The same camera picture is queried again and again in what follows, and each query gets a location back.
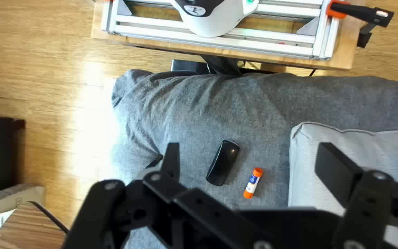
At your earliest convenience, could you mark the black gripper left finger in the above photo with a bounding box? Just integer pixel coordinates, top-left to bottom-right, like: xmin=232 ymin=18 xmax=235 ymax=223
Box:
xmin=142 ymin=143 xmax=196 ymax=205

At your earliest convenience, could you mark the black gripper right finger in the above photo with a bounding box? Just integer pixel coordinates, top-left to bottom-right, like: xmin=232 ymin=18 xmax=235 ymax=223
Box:
xmin=315 ymin=143 xmax=397 ymax=249

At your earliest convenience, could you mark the large light grey pillow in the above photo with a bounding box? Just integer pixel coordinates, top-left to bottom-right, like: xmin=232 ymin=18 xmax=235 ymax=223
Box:
xmin=286 ymin=121 xmax=398 ymax=249

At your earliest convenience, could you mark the grey bed cover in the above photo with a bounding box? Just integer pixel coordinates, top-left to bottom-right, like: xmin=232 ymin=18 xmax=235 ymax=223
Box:
xmin=111 ymin=68 xmax=398 ymax=249

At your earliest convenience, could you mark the orange white glue stick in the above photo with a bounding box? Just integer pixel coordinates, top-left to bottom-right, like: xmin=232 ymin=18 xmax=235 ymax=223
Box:
xmin=242 ymin=166 xmax=265 ymax=201

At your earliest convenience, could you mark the wooden base board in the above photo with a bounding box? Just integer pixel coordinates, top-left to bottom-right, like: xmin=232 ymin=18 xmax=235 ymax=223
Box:
xmin=90 ymin=0 xmax=366 ymax=72

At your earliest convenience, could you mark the brown wooden three-legged table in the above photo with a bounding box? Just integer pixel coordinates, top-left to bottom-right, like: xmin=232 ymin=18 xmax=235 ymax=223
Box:
xmin=0 ymin=200 xmax=72 ymax=249

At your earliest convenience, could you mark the orange black clamp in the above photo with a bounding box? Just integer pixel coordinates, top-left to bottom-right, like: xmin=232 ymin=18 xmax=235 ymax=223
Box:
xmin=326 ymin=0 xmax=395 ymax=50

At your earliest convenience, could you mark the aluminium profile frame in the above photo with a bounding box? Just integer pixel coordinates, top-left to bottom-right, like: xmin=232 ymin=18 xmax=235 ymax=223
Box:
xmin=101 ymin=0 xmax=343 ymax=61

